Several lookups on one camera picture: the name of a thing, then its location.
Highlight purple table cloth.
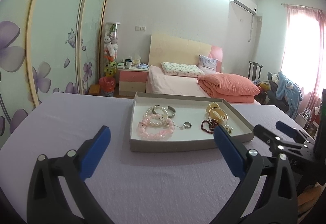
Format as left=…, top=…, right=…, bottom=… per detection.
left=1, top=93, right=318, bottom=223

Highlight red lined waste bin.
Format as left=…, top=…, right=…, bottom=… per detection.
left=99, top=77, right=116, bottom=97

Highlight plush toy display tube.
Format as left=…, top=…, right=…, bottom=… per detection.
left=103, top=22, right=120, bottom=77

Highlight dark wooden chair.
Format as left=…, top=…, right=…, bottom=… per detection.
left=248, top=61, right=263, bottom=81

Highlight grey cardboard jewelry tray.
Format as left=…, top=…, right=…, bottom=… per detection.
left=129, top=93, right=254, bottom=152

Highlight amber yellow bangle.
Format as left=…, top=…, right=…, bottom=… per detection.
left=206, top=102, right=228, bottom=124

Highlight bed with pink sheet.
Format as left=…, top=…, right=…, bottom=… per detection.
left=145, top=65, right=262, bottom=105

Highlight dark red bead bracelet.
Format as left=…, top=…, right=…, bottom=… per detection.
left=200, top=119, right=217, bottom=134

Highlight white wall switch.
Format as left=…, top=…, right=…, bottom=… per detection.
left=135, top=26, right=146, bottom=32

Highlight white mug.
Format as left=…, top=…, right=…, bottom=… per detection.
left=126, top=59, right=133, bottom=69

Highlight floral white pillow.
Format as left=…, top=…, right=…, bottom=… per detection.
left=161, top=62, right=204, bottom=78

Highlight blue plush robe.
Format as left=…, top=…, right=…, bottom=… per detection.
left=268, top=71, right=303, bottom=119

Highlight beige pink headboard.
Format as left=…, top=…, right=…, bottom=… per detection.
left=148, top=33, right=223, bottom=72

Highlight cardboard box on floor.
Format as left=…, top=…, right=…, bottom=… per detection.
left=88, top=84, right=101, bottom=96

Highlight white wall air conditioner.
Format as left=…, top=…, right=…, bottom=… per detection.
left=233, top=0, right=258, bottom=15

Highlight pink bead bracelet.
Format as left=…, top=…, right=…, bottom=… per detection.
left=136, top=114, right=175, bottom=141

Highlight pink curtain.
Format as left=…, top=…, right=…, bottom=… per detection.
left=281, top=4, right=325, bottom=112

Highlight person's right hand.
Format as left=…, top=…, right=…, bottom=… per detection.
left=297, top=183, right=325, bottom=215

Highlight pearl earring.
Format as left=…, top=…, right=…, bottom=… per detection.
left=224, top=125, right=233, bottom=134

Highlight pink patterned pillow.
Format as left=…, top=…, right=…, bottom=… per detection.
left=198, top=55, right=218, bottom=74

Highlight white pearl bracelet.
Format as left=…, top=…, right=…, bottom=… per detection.
left=145, top=104, right=175, bottom=128

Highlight floral sliding wardrobe doors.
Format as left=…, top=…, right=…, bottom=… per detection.
left=1, top=0, right=107, bottom=144

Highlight pink beige nightstand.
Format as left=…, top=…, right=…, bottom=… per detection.
left=118, top=67, right=149, bottom=96

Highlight folded coral duvet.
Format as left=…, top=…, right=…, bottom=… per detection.
left=197, top=74, right=260, bottom=103

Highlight dark metal cuff bangle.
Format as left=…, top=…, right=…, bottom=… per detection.
left=152, top=105, right=176, bottom=118

